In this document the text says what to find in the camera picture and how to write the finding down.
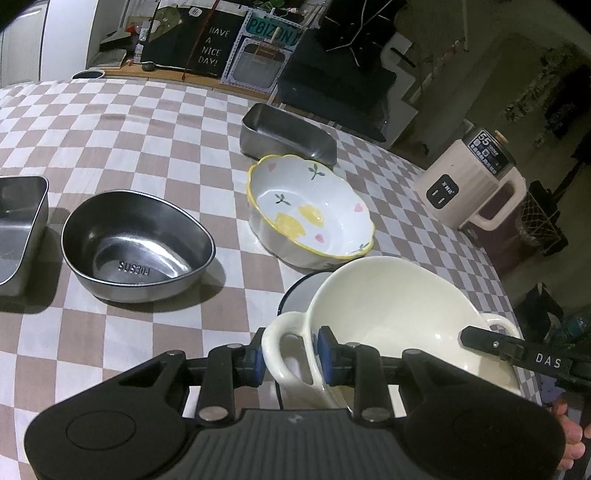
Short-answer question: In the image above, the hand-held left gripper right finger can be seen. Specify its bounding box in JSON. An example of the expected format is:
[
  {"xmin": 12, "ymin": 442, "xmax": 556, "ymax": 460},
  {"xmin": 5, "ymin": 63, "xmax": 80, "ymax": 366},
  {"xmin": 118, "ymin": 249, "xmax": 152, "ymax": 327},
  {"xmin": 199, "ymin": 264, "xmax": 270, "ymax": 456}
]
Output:
[{"xmin": 317, "ymin": 326, "xmax": 467, "ymax": 423}]

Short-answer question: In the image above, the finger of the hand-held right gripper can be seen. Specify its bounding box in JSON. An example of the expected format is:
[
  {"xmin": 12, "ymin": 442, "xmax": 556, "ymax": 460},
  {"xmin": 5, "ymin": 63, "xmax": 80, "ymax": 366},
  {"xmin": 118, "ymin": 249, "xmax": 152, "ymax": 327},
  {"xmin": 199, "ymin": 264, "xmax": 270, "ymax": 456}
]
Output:
[{"xmin": 458, "ymin": 325, "xmax": 575, "ymax": 381}]

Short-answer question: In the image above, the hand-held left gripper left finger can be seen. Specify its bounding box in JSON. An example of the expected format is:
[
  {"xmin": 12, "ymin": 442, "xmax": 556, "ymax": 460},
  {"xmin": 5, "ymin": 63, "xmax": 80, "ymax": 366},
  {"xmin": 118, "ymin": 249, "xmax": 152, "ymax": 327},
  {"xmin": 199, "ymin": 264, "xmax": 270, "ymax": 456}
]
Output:
[{"xmin": 117, "ymin": 342, "xmax": 266, "ymax": 426}]

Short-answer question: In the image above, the white plate with blue rim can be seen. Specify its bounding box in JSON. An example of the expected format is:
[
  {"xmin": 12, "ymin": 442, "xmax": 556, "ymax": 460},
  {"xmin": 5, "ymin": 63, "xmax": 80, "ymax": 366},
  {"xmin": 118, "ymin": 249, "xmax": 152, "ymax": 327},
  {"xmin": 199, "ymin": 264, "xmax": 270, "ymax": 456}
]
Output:
[{"xmin": 277, "ymin": 271, "xmax": 333, "ymax": 319}]

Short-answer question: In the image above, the cream bowl with handles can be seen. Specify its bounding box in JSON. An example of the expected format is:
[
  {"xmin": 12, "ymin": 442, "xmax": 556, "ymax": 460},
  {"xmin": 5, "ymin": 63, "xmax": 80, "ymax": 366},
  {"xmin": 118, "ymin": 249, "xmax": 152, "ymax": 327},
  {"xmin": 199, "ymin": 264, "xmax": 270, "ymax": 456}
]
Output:
[{"xmin": 261, "ymin": 257, "xmax": 522, "ymax": 411}]

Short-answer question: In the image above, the square steel container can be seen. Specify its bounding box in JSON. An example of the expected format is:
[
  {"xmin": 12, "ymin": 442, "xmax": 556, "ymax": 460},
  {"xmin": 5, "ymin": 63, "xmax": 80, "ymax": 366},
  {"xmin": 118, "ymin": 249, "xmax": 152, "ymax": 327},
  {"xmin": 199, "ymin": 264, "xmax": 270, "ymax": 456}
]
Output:
[{"xmin": 0, "ymin": 175, "xmax": 49, "ymax": 297}]

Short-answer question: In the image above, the person's right hand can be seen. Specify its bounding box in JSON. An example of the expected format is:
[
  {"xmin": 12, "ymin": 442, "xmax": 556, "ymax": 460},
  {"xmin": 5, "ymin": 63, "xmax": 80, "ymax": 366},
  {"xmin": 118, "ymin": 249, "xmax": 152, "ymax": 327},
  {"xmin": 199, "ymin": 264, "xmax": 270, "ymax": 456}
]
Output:
[{"xmin": 551, "ymin": 401, "xmax": 586, "ymax": 472}]

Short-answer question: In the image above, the dark mesh basket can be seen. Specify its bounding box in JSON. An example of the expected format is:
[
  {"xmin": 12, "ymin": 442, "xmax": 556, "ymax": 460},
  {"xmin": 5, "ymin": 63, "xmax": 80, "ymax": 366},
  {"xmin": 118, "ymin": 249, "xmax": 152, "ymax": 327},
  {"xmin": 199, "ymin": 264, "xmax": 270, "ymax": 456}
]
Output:
[{"xmin": 521, "ymin": 181, "xmax": 570, "ymax": 257}]

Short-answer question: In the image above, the round steel bowl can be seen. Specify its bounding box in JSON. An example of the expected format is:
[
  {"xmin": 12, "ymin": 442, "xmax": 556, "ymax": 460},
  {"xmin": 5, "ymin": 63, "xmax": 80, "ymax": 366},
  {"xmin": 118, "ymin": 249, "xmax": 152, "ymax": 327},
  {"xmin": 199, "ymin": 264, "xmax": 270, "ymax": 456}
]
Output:
[{"xmin": 61, "ymin": 189, "xmax": 216, "ymax": 304}]

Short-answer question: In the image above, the floral bowl with yellow rim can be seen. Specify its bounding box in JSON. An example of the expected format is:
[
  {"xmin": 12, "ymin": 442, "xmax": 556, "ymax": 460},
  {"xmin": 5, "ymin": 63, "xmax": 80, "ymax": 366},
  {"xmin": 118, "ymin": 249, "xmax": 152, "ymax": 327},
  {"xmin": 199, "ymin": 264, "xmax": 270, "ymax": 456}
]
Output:
[{"xmin": 247, "ymin": 154, "xmax": 376, "ymax": 271}]

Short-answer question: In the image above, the cream electric kettle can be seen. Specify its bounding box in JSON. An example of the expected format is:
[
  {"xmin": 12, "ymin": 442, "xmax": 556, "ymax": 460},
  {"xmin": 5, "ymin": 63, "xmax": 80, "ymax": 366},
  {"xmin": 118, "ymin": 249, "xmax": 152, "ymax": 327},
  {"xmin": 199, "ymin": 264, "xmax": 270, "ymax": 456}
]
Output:
[{"xmin": 412, "ymin": 121, "xmax": 528, "ymax": 234}]

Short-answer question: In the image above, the rectangular steel tray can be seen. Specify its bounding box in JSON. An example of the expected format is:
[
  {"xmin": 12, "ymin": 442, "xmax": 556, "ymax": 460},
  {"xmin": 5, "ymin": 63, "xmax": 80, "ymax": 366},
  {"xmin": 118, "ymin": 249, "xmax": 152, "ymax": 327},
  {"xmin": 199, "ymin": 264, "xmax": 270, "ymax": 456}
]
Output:
[{"xmin": 239, "ymin": 103, "xmax": 339, "ymax": 164}]

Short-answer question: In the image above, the brown white checkered tablecloth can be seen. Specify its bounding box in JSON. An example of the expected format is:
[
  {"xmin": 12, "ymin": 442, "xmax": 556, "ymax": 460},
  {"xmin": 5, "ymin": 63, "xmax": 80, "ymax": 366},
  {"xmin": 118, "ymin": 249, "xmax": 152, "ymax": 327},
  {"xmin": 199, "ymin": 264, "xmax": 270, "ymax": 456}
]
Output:
[{"xmin": 0, "ymin": 76, "xmax": 541, "ymax": 480}]

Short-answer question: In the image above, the white box with teal label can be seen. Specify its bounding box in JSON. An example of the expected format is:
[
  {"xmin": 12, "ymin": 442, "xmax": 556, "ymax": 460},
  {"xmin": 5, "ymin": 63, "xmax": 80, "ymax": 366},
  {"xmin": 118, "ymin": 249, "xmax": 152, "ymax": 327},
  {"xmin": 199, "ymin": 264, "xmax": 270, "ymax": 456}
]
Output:
[{"xmin": 221, "ymin": 7, "xmax": 301, "ymax": 95}]

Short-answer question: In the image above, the low drawer cabinet wooden top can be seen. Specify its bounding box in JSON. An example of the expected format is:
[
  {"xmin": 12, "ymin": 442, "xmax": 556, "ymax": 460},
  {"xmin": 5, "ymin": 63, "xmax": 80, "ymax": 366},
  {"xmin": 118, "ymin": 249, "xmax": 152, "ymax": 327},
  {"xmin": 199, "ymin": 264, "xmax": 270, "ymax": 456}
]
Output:
[{"xmin": 99, "ymin": 65, "xmax": 278, "ymax": 100}]

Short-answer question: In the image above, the black lettered board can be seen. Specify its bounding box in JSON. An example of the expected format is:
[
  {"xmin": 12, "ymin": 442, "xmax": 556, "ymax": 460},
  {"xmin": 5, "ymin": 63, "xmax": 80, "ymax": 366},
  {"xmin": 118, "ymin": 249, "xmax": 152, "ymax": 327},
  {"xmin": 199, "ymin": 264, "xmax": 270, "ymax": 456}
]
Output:
[{"xmin": 140, "ymin": 0, "xmax": 250, "ymax": 77}]

